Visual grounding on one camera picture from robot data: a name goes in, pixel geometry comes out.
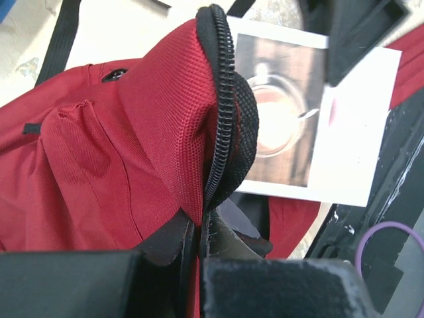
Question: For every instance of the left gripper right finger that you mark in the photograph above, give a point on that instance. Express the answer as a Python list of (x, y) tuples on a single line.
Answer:
[(236, 282)]

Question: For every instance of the white coffee cover book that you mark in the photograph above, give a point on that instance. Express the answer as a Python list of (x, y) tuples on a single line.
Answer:
[(316, 140)]

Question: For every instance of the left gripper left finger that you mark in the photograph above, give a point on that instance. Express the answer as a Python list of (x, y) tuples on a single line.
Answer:
[(153, 279)]

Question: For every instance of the red backpack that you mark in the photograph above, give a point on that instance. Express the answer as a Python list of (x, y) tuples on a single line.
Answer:
[(99, 157)]

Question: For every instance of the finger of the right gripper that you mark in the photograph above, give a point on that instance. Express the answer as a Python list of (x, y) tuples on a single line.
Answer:
[(353, 27)]

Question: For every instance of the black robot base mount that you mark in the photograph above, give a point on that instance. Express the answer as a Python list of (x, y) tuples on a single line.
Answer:
[(392, 261)]

